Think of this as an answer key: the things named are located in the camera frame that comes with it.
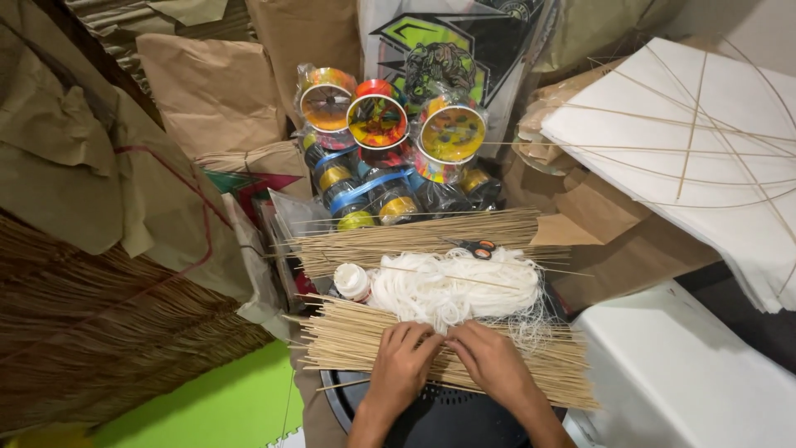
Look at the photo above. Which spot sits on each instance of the stack of clear plastic bags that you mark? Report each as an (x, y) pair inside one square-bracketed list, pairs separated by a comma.
[(273, 249)]

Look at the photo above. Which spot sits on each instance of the bundle of long bamboo sticks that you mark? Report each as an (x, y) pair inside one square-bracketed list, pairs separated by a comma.
[(398, 239)]

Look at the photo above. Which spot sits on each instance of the person's right fingers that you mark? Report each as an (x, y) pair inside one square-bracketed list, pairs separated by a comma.
[(465, 342)]

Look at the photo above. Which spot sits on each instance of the green black printed plastic bag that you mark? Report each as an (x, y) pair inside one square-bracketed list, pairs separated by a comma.
[(435, 43)]

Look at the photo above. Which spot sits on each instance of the red green kite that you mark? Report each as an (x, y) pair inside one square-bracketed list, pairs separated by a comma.
[(249, 186)]

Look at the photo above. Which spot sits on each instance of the heap of dark brown sticks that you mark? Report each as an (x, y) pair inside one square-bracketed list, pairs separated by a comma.
[(112, 336)]

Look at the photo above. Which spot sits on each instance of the orange kite line spool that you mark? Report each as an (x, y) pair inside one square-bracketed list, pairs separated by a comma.
[(326, 102)]

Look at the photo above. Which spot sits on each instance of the yellow kite line spool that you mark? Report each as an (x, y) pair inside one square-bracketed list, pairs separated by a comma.
[(452, 134)]

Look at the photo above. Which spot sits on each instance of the bagged black thread reels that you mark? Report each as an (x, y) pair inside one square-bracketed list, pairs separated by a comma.
[(385, 199)]

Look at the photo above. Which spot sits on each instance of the flat brown paper parcel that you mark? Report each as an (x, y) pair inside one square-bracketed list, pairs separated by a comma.
[(211, 93)]

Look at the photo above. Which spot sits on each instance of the black round stool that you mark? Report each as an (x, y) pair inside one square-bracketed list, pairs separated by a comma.
[(448, 417)]

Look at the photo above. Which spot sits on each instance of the green foam mat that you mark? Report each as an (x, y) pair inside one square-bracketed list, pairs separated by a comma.
[(211, 410)]

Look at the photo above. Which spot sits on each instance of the bundle of thin bamboo sticks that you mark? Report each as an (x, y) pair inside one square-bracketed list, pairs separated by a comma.
[(547, 367)]

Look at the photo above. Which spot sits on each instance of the white box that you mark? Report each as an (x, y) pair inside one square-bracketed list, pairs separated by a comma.
[(671, 373)]

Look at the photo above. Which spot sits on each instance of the white glue bottle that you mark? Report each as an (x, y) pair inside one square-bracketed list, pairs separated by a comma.
[(351, 281)]

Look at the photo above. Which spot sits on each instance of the person's right hand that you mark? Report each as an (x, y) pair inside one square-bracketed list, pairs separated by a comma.
[(494, 367)]

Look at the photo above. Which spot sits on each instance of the tall brown paper parcel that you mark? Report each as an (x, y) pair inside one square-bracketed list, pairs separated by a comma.
[(305, 43)]

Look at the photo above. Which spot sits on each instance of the person's left hand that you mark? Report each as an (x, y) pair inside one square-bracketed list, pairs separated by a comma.
[(398, 373)]

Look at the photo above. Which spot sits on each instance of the stack of white paper kites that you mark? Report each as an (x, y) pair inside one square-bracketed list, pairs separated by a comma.
[(684, 155)]

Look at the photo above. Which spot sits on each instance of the heap of olive paper kites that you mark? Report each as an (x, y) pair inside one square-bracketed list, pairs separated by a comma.
[(93, 168)]

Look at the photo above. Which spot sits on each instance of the red kite line spool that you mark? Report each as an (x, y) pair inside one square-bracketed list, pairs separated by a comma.
[(377, 119)]

